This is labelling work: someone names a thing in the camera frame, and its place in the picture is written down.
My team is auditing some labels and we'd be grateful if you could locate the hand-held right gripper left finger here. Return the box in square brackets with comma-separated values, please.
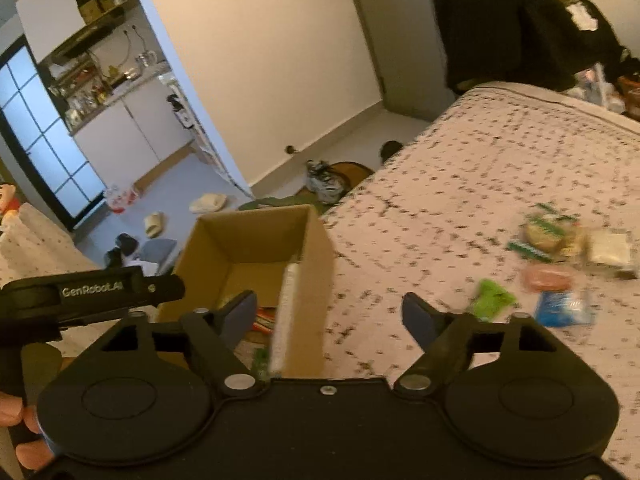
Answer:
[95, 289, 266, 403]

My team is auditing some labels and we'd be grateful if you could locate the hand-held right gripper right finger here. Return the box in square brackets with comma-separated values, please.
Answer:
[392, 291, 576, 401]

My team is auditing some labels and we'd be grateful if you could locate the red orange snack bar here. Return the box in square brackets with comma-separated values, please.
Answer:
[250, 307, 276, 333]

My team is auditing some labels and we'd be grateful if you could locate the dark green snack packet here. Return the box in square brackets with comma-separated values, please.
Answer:
[252, 347, 271, 381]

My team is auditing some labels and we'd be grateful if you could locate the bright green snack packet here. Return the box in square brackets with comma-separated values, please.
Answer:
[467, 280, 518, 322]

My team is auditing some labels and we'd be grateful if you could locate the brown cardboard box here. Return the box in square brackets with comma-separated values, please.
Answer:
[172, 204, 335, 380]

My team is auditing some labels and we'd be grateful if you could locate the small clear plastic snack packet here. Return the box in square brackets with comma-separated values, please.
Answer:
[520, 265, 576, 293]

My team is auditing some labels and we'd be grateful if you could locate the blue white snack packet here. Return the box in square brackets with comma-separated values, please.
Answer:
[535, 290, 598, 328]

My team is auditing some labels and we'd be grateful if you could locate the green trimmed cookie packet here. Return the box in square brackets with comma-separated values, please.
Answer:
[507, 202, 586, 263]

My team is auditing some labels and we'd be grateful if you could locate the person's left hand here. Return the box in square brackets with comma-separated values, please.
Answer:
[0, 392, 55, 472]

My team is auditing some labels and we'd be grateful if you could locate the floral tablecloth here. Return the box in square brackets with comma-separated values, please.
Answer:
[0, 205, 101, 291]

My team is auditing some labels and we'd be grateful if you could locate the grey blue cushion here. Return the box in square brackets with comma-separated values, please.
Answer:
[137, 238, 178, 266]

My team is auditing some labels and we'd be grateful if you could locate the red white plastic bag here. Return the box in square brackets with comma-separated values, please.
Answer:
[104, 185, 138, 214]

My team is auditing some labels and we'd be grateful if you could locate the green cartoon rug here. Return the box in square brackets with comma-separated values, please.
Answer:
[237, 195, 321, 213]

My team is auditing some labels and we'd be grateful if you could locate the cartoon doll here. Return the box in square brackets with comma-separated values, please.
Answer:
[0, 182, 21, 233]

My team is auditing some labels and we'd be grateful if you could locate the black framed window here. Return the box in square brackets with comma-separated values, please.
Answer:
[0, 35, 108, 233]

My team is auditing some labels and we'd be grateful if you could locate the white kitchen cabinet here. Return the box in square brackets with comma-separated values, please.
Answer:
[70, 67, 196, 186]

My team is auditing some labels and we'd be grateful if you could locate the white storage rack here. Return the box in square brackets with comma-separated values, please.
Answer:
[167, 82, 251, 201]

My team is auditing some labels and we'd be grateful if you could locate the grey door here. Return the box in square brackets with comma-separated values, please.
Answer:
[340, 0, 448, 123]

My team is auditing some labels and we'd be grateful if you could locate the white upper cabinet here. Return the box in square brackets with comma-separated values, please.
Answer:
[15, 0, 87, 63]

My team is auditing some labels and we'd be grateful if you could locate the black coat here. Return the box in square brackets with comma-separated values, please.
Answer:
[432, 0, 640, 96]

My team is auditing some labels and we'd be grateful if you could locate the orange plastic basket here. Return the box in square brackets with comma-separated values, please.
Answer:
[616, 74, 640, 111]

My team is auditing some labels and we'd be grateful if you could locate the white tissue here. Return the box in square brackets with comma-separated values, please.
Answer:
[565, 0, 600, 31]

